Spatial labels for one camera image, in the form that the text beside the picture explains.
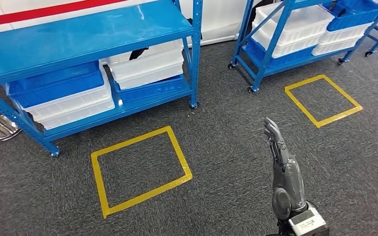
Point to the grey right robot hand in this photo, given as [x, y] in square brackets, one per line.
[288, 182]

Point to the blue metal shelf rack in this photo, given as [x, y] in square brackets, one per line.
[78, 35]

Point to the yellow floor tape square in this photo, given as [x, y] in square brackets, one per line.
[143, 197]

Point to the large white plastic bin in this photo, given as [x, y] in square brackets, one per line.
[300, 19]

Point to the white car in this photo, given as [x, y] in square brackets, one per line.
[221, 16]

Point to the red barrier belt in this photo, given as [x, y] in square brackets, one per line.
[29, 13]

